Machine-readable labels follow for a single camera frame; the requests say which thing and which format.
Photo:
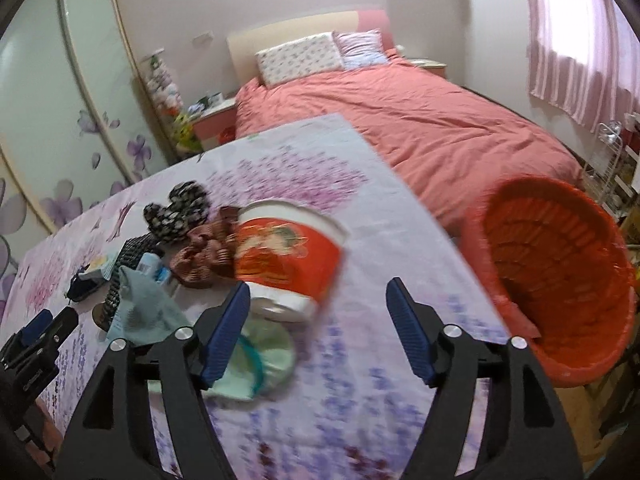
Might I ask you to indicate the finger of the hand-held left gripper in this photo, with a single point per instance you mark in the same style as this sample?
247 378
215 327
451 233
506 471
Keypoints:
37 321
65 317

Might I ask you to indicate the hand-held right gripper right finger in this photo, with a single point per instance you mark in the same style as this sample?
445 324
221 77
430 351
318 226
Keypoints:
407 330

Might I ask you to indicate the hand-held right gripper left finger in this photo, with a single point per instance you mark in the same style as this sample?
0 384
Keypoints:
227 330

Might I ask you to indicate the black hairbrush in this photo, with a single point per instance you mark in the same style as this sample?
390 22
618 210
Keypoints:
135 252

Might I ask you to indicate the red instant noodle cup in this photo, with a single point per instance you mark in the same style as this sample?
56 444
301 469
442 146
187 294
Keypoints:
290 255

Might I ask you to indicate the red plastic basket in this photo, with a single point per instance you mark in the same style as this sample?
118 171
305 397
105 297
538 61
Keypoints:
555 280

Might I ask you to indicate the small dark packet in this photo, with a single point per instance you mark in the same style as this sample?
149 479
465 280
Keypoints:
85 285

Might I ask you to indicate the brown patterned scrunchie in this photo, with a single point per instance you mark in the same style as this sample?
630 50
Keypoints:
205 257

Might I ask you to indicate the light blue cloth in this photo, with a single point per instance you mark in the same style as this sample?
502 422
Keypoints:
145 310

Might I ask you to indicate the blue tissue pack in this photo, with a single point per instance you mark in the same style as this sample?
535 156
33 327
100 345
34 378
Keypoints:
150 263

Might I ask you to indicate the black floral scrunchie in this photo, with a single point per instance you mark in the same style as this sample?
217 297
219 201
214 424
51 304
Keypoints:
177 212

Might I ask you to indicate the floral printed tablecloth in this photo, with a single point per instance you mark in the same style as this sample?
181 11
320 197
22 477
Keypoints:
320 175

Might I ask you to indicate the pink nightstand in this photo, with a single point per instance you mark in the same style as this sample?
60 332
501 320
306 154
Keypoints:
215 127

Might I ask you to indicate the pink bed duvet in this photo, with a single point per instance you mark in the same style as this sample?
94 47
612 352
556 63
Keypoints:
410 125

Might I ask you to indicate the floral glass wardrobe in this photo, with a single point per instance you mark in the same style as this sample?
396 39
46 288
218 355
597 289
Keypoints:
60 110

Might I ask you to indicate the items on nightstand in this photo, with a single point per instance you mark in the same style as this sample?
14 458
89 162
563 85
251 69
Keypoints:
207 102

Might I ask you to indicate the stack of plush toys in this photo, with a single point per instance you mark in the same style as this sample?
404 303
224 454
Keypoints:
165 90

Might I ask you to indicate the cream nightstand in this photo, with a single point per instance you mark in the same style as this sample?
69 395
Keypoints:
430 65

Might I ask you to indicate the white floral pillow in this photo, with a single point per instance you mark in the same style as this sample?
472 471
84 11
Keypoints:
300 57

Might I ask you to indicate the pink striped pillow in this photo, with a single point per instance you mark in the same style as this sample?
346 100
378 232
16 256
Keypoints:
360 47

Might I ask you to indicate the cream and pink headboard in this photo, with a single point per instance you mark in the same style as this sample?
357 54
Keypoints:
280 27

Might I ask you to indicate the pink striped curtain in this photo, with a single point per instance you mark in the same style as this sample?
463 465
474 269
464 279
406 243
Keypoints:
575 35

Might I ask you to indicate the white wall socket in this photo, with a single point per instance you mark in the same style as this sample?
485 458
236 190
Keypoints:
203 37

